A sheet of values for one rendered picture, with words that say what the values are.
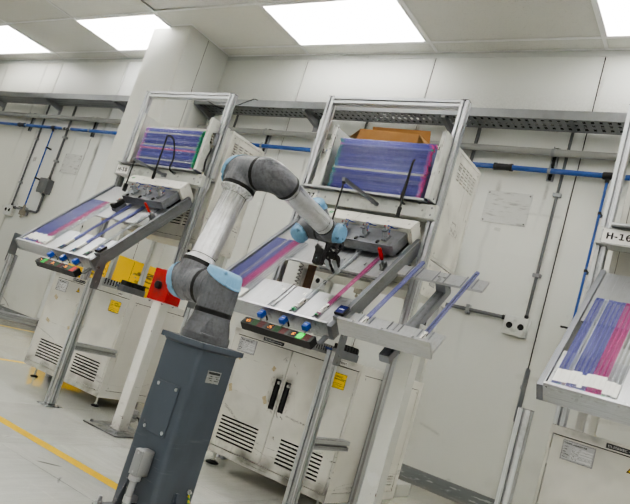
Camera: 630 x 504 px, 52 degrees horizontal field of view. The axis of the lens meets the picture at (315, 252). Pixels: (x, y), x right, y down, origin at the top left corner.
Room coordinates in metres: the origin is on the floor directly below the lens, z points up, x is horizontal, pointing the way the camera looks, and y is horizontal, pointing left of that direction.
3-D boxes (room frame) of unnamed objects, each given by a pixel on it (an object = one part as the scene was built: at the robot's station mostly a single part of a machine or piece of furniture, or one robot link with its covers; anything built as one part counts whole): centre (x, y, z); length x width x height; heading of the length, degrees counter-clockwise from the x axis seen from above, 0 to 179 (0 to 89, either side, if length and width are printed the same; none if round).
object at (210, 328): (2.00, 0.24, 0.60); 0.15 x 0.15 x 0.10
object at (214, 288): (2.01, 0.25, 0.72); 0.13 x 0.12 x 0.14; 53
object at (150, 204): (3.78, 1.06, 0.66); 1.01 x 0.73 x 1.31; 145
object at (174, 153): (3.96, 0.95, 0.95); 1.35 x 0.82 x 1.90; 145
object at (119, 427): (3.14, 0.64, 0.39); 0.24 x 0.24 x 0.78; 55
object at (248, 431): (3.10, -0.22, 0.31); 0.70 x 0.65 x 0.62; 55
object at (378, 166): (2.97, -0.20, 1.52); 0.51 x 0.13 x 0.27; 55
